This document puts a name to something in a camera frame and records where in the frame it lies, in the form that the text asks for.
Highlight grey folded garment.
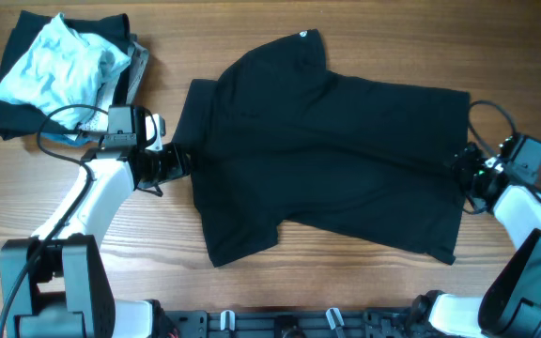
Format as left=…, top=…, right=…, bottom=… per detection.
left=126, top=33, right=150, bottom=104

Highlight right black cable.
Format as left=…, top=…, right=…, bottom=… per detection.
left=466, top=100, right=541, bottom=338

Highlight white dotted folded garment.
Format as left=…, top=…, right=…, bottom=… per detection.
left=66, top=78, right=119, bottom=141

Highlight black t-shirt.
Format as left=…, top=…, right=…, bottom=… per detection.
left=173, top=30, right=471, bottom=267

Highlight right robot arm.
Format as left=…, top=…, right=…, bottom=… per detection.
left=404, top=136, right=541, bottom=337

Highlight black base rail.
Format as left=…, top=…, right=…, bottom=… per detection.
left=166, top=308, right=440, bottom=338

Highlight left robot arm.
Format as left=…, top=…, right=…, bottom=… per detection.
left=0, top=144, right=190, bottom=337

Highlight blue denim folded garment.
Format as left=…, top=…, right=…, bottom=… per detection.
left=40, top=131, right=104, bottom=147

